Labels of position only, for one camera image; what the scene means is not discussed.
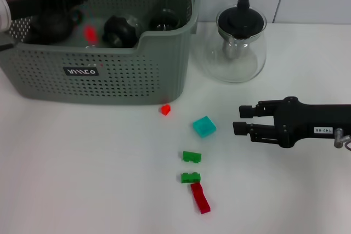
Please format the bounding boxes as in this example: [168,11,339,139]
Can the dark clay teapot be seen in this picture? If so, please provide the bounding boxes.
[27,9,83,44]

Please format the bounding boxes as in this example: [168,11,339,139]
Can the right gripper cable with plug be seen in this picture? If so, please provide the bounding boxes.
[333,127,351,151]

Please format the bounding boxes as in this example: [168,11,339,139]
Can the teal square brick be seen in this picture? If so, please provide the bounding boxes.
[192,116,217,139]

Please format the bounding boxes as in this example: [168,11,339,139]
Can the bright red toy brick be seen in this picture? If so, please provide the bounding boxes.
[84,24,99,44]

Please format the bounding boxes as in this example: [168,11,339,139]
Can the black glass teapot lid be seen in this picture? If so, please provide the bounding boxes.
[218,0,267,40]

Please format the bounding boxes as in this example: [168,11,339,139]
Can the green toy brick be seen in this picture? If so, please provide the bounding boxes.
[180,172,201,184]
[182,151,202,164]

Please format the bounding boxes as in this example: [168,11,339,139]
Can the clear glass teapot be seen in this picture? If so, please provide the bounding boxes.
[191,0,268,83]

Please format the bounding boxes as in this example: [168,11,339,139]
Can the dark red long brick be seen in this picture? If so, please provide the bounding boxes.
[190,183,211,215]

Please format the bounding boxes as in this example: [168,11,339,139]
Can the steel tea infuser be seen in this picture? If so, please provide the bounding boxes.
[222,38,241,60]

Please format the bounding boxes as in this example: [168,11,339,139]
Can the grey-green perforated storage bin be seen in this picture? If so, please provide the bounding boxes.
[0,0,205,106]

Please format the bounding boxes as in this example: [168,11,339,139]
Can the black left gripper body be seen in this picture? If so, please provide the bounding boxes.
[5,0,69,20]

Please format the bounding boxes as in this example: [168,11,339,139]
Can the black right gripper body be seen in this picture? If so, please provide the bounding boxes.
[275,96,351,149]

